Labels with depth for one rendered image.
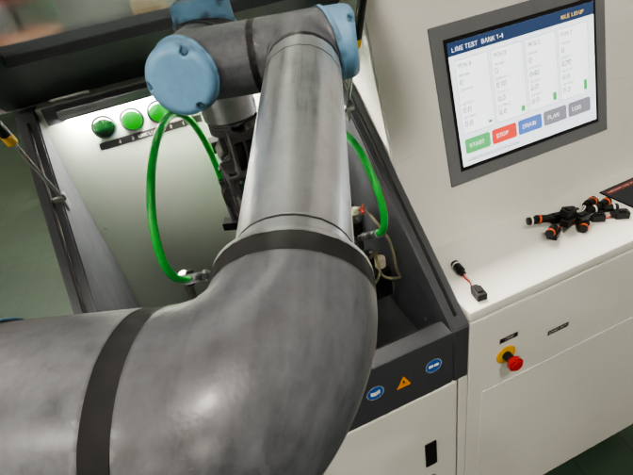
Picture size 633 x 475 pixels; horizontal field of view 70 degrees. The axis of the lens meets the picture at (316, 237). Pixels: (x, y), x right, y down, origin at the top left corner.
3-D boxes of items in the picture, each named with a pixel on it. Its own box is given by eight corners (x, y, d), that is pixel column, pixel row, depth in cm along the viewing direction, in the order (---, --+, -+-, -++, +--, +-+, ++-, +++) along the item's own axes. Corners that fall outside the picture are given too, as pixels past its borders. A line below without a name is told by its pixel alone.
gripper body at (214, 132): (237, 215, 66) (212, 138, 59) (224, 191, 72) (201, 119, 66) (286, 198, 67) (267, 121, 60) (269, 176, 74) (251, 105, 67)
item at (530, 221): (555, 251, 101) (559, 231, 98) (520, 229, 110) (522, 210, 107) (633, 217, 106) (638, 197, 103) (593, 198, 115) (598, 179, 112)
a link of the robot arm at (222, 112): (191, 90, 63) (247, 73, 65) (202, 121, 66) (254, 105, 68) (201, 103, 57) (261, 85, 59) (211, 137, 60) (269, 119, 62)
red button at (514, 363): (507, 378, 101) (509, 363, 98) (495, 366, 104) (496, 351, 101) (526, 368, 102) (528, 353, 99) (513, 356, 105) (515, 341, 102)
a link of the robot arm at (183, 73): (236, 28, 42) (254, 8, 51) (124, 48, 44) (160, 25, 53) (257, 110, 47) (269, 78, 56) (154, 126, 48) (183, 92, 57)
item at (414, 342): (178, 515, 87) (146, 472, 78) (175, 494, 90) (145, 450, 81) (452, 382, 100) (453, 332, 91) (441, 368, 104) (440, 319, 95)
